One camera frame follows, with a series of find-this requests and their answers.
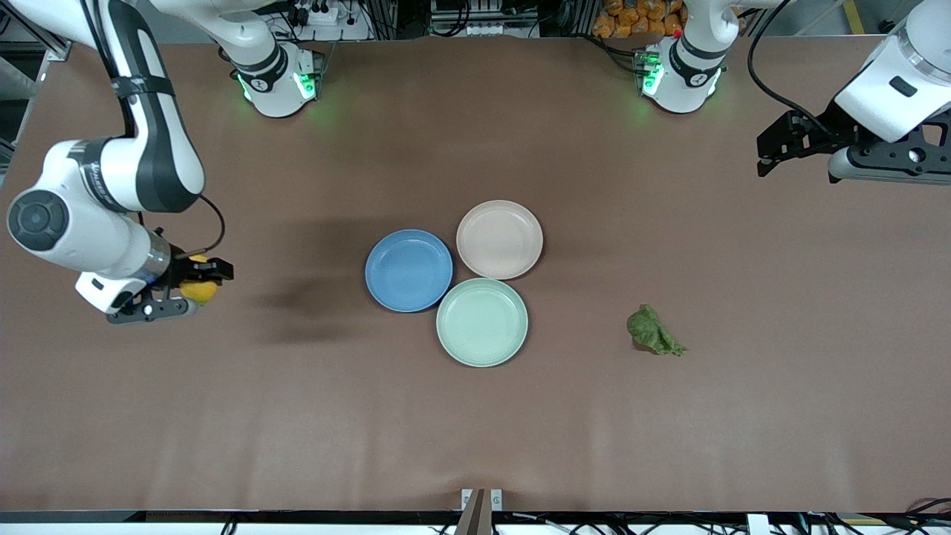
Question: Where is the brown table cover mat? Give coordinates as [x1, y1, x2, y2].
[0, 36, 951, 513]

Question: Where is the yellow lemon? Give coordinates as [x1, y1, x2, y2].
[181, 255, 219, 306]

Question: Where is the white power strip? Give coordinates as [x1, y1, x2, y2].
[286, 4, 340, 27]

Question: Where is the mint green plate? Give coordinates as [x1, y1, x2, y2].
[436, 278, 529, 368]

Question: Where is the blue plate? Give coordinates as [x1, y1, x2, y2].
[365, 229, 454, 313]

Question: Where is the brown camera stand pole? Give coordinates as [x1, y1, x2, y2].
[453, 488, 493, 535]

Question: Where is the green lettuce leaf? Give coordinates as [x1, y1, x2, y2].
[626, 305, 688, 357]

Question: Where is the bag of orange fruits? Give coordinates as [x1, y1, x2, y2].
[592, 0, 688, 39]

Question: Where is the white background equipment box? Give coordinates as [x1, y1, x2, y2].
[431, 0, 539, 38]

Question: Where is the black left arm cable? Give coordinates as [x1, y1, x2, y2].
[747, 0, 837, 138]

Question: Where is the aluminium frame profile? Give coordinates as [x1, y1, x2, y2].
[0, 19, 73, 62]

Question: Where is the black right camera mount bracket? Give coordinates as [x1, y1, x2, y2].
[106, 296, 186, 325]

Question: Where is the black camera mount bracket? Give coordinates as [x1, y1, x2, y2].
[847, 111, 951, 179]
[106, 296, 186, 325]

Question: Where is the small metal bracket plate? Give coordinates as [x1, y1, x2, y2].
[461, 488, 504, 513]

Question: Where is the beige plate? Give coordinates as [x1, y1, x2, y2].
[455, 200, 544, 281]

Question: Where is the black left camera mount bracket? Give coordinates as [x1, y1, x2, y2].
[847, 111, 951, 179]

